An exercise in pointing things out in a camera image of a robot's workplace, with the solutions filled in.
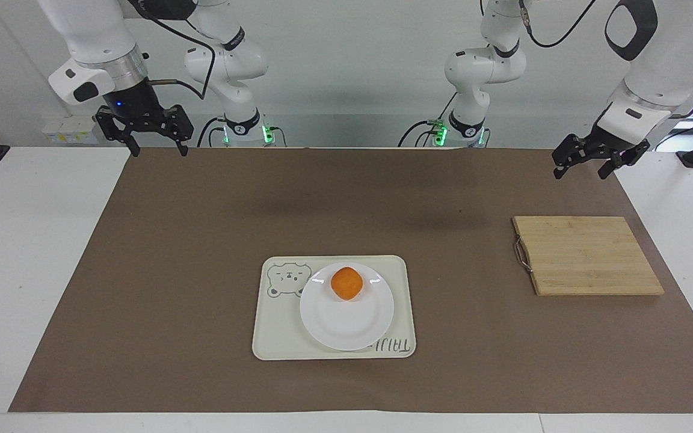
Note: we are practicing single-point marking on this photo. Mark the cream tray with bear print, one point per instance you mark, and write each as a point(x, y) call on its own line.
point(277, 328)

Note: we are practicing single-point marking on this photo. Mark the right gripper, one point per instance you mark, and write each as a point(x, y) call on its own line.
point(133, 99)

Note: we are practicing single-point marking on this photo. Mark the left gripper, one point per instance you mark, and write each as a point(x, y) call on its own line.
point(608, 147)

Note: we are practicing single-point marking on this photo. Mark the orange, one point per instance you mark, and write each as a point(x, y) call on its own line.
point(346, 284)

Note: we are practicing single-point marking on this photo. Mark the white round plate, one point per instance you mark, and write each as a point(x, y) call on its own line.
point(346, 325)

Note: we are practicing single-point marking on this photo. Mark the wooden cutting board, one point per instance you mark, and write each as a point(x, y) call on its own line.
point(587, 255)

